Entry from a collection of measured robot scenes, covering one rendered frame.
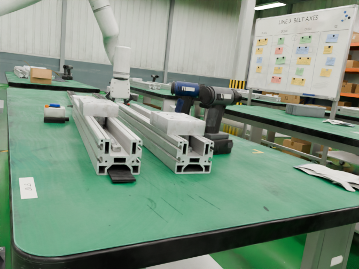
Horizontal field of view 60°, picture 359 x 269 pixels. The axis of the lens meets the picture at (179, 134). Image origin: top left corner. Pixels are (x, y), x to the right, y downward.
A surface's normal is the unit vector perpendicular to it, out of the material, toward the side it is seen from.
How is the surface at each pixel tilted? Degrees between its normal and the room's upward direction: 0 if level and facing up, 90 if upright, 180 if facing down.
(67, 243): 0
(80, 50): 90
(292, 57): 90
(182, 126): 90
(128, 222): 0
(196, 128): 90
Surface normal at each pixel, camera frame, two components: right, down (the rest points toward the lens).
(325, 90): -0.87, -0.01
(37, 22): 0.48, 0.22
